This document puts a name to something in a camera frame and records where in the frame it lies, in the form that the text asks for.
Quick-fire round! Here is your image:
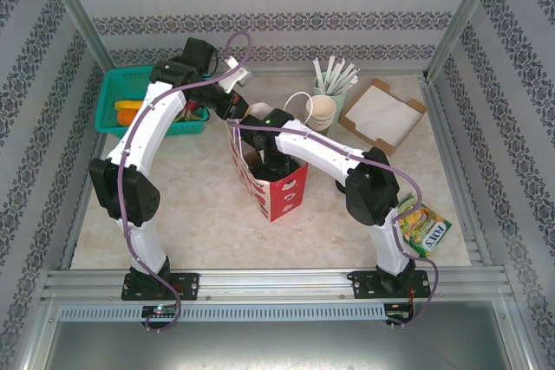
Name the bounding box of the aluminium frame post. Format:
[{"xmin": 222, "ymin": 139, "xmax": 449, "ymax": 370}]
[
  {"xmin": 36, "ymin": 0, "xmax": 113, "ymax": 81},
  {"xmin": 422, "ymin": 0, "xmax": 507, "ymax": 81}
]

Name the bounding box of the grey slotted cable duct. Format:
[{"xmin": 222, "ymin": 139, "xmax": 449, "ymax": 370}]
[{"xmin": 58, "ymin": 302, "xmax": 388, "ymax": 323}]

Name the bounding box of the brown cardboard napkin tray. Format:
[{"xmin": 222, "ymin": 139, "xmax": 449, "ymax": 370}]
[{"xmin": 337, "ymin": 78, "xmax": 428, "ymax": 158}]

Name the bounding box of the yellow green candy bag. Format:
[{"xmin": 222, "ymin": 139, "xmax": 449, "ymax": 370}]
[{"xmin": 395, "ymin": 195, "xmax": 453, "ymax": 258}]

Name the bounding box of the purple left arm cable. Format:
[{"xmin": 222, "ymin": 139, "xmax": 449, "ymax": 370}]
[{"xmin": 116, "ymin": 31, "xmax": 255, "ymax": 335}]

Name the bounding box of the stack of paper cups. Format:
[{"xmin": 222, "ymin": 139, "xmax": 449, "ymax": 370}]
[{"xmin": 304, "ymin": 94, "xmax": 337, "ymax": 136}]

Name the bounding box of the strawberry print paper gift bag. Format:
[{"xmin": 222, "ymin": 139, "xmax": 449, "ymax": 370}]
[{"xmin": 225, "ymin": 91, "xmax": 314, "ymax": 224}]

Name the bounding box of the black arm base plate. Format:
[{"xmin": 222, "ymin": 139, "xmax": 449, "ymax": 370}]
[
  {"xmin": 349, "ymin": 269, "xmax": 433, "ymax": 301},
  {"xmin": 121, "ymin": 272, "xmax": 200, "ymax": 302}
]

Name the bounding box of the stack of white napkins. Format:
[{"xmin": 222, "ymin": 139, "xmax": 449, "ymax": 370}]
[{"xmin": 344, "ymin": 86, "xmax": 421, "ymax": 148}]

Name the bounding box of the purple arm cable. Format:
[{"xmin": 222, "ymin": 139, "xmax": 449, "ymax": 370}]
[
  {"xmin": 232, "ymin": 120, "xmax": 441, "ymax": 332},
  {"xmin": 116, "ymin": 31, "xmax": 255, "ymax": 335}
]

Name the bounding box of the teal plastic basket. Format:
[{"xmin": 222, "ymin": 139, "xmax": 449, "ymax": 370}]
[{"xmin": 95, "ymin": 65, "xmax": 210, "ymax": 137}]

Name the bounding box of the pale green straw holder cup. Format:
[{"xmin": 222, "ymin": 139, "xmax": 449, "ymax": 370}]
[{"xmin": 312, "ymin": 75, "xmax": 351, "ymax": 107}]

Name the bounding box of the aluminium mounting rail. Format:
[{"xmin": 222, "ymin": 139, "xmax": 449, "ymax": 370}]
[{"xmin": 41, "ymin": 268, "xmax": 509, "ymax": 302}]

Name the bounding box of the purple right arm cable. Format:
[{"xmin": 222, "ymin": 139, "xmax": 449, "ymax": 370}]
[{"xmin": 232, "ymin": 120, "xmax": 441, "ymax": 332}]

